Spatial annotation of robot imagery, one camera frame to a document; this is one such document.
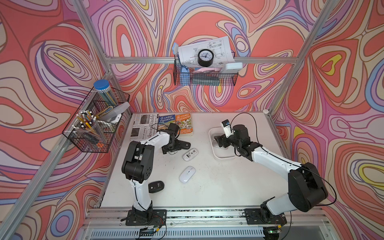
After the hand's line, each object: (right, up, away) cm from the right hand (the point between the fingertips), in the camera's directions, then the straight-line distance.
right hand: (222, 137), depth 89 cm
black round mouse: (-38, -27, -8) cm, 48 cm away
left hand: (-29, -9, +9) cm, 32 cm away
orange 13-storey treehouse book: (-25, +10, +22) cm, 35 cm away
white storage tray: (-1, -11, +6) cm, 12 cm away
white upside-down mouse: (-20, -12, +5) cm, 23 cm away
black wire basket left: (-60, +11, -15) cm, 63 cm away
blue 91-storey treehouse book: (-39, +10, +23) cm, 46 cm away
